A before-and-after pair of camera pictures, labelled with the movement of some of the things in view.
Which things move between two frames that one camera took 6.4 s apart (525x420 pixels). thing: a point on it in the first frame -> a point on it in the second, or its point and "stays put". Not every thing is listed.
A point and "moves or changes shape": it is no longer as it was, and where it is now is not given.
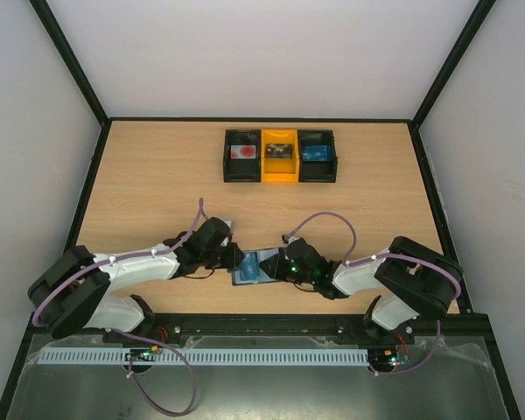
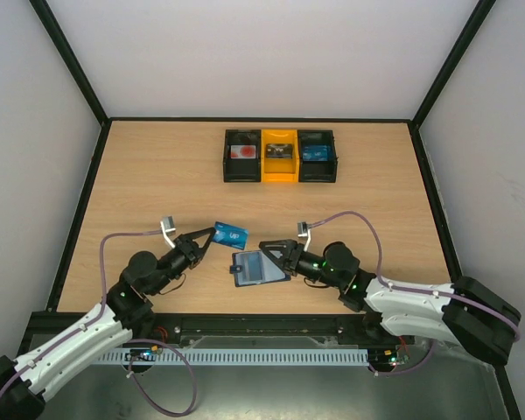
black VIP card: x=279 y=150 stays put
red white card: x=243 y=151 stays put
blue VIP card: x=315 y=153 stays put
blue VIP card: x=248 y=268 moves or changes shape
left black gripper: x=233 y=259 -> x=190 y=249
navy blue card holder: x=250 y=270 stays put
